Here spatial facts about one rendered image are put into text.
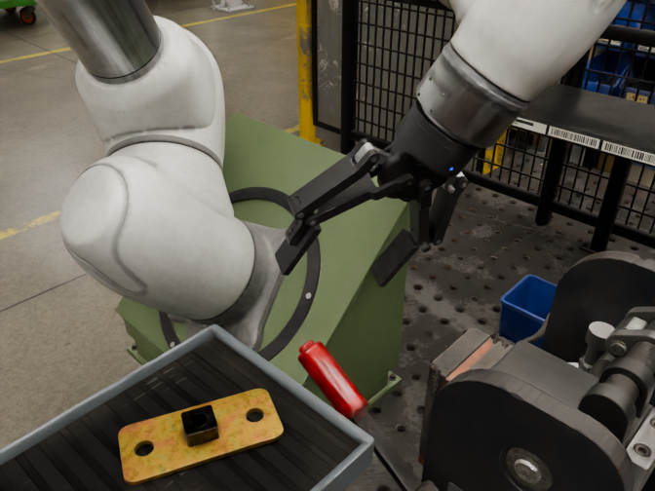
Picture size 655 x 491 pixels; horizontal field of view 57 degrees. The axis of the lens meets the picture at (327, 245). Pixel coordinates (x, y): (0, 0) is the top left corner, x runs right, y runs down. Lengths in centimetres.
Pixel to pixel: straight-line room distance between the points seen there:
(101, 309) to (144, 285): 170
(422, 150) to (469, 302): 68
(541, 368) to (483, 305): 80
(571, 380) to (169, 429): 24
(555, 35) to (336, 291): 43
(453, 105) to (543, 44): 8
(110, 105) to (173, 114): 7
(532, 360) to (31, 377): 196
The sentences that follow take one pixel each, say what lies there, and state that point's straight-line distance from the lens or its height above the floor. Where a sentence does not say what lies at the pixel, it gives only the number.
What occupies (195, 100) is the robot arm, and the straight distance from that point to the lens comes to 79.
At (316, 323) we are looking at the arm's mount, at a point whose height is 91.
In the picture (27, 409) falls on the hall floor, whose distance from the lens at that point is 213.
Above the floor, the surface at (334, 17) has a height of 75.
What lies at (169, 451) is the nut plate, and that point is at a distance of 34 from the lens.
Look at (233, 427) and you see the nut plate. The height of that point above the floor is 116.
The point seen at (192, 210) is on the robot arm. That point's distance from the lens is 73.
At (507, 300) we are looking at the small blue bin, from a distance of 110.
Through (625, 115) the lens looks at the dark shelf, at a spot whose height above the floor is 103.
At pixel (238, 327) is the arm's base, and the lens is 84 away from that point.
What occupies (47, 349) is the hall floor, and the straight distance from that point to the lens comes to 232.
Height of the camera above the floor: 142
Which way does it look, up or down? 33 degrees down
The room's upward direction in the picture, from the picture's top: straight up
